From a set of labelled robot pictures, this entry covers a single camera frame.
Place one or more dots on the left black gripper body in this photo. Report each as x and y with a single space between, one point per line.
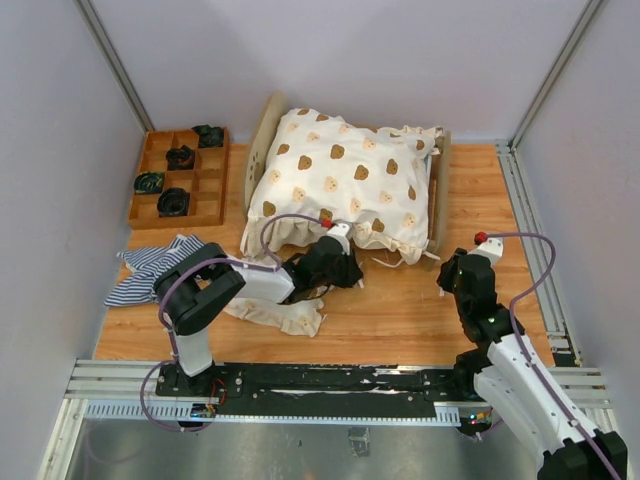
341 276

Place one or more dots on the large bear print cushion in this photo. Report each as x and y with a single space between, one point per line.
321 168

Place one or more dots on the wooden pet bed frame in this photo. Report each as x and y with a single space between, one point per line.
263 139

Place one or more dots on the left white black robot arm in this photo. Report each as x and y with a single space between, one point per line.
195 291

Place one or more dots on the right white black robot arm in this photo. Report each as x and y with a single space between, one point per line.
505 371

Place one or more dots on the small bear print pillow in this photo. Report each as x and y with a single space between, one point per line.
300 319

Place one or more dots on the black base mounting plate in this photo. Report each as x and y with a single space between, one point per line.
322 391

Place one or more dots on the black rolled sock bottom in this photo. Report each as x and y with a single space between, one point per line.
174 202

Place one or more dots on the wooden compartment tray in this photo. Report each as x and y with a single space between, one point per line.
206 182

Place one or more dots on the black rolled sock top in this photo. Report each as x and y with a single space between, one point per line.
209 136

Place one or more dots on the black rolled sock middle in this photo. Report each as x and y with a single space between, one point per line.
182 158

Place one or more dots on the blue striped cloth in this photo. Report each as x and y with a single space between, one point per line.
146 265

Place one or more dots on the black green rolled sock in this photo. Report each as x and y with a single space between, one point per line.
148 183

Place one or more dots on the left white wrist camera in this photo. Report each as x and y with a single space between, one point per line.
340 232

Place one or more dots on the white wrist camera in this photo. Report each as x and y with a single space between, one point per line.
489 246
340 232

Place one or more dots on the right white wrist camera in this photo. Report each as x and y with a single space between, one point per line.
489 246

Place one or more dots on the aluminium rail frame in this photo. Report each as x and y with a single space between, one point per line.
126 391

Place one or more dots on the right aluminium corner post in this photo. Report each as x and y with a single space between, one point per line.
585 20

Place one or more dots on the aluminium corner post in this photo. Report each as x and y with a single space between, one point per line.
100 35
585 20

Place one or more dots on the left aluminium corner post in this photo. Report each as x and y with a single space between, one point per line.
100 35

